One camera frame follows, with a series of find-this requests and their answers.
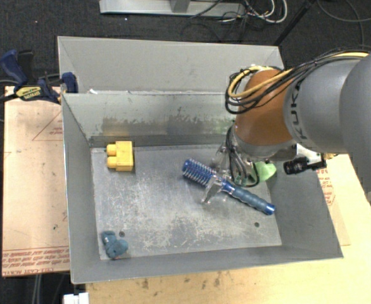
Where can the black cylinder on white bracket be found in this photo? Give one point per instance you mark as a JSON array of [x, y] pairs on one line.
[[296, 166]]

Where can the blue hairbrush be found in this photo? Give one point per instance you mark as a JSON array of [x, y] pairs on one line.
[[249, 198]]

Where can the blue-grey soft toy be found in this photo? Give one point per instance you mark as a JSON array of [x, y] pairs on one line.
[[114, 245]]

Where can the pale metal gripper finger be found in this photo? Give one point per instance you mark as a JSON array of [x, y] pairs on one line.
[[212, 191], [218, 164]]

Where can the brown cardboard board red print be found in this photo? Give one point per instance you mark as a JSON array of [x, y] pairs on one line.
[[33, 185]]

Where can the grey metal bin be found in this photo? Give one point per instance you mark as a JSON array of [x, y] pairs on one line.
[[173, 201]]

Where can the yellow toy building block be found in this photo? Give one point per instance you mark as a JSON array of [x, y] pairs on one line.
[[122, 157]]

